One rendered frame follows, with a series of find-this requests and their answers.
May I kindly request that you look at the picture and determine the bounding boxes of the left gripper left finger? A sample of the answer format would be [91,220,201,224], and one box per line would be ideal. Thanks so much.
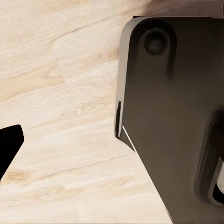
[0,124,24,180]

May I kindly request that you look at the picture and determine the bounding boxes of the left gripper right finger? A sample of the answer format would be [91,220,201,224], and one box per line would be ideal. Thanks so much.
[209,124,224,161]

